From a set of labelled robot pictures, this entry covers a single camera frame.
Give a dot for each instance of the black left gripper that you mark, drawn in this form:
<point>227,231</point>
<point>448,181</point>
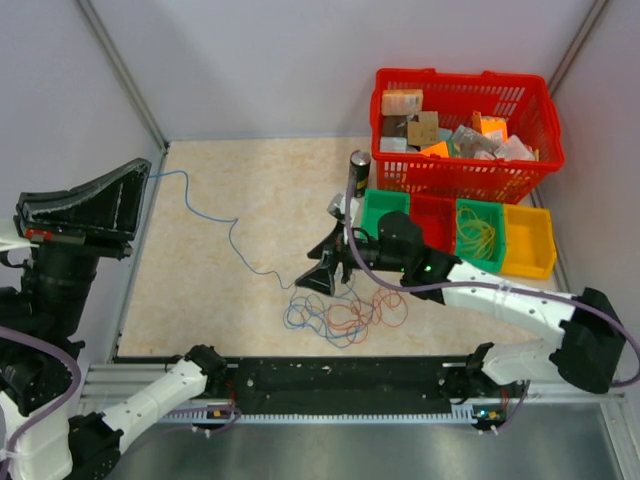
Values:
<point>101,214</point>

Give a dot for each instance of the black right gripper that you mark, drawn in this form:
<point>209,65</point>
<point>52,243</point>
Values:
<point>322,276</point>

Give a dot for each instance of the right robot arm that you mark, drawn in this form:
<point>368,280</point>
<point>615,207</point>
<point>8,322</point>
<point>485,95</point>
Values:
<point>578,338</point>

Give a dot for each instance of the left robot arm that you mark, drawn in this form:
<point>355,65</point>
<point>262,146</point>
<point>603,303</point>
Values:
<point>40,375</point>

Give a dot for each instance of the left green bin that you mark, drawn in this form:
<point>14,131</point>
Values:
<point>377,203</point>

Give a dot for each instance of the green bin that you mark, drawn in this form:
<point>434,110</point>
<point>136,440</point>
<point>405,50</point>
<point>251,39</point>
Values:
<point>480,234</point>
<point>377,203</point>

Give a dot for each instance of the dark drink can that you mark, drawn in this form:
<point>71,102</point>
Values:
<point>359,170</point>

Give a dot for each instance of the red bin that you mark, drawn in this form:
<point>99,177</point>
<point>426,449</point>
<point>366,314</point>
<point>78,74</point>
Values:
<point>436,218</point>

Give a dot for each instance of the right green bin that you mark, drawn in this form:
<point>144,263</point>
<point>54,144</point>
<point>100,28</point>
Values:
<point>480,234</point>

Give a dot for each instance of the brown cardboard box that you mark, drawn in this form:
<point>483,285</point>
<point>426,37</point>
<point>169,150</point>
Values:
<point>423,129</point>

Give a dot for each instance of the orange box in basket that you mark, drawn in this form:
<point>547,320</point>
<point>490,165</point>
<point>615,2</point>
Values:
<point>401,102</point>

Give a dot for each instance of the clear plastic bags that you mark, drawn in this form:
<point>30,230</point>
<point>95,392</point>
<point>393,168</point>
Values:
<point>468,143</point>

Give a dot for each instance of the yellow bin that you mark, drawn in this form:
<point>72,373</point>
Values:
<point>530,245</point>

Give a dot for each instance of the orange packet in basket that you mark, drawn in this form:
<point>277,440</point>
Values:
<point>491,127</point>

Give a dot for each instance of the red plastic basket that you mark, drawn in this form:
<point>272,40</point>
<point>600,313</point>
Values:
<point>523,100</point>

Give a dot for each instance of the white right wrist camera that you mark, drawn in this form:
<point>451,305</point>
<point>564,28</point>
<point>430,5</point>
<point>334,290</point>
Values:
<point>337,208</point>

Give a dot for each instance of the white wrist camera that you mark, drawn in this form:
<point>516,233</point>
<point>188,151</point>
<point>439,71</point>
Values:
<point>337,208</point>
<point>10,238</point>

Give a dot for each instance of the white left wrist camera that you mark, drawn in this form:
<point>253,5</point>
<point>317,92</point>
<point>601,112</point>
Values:
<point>10,238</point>

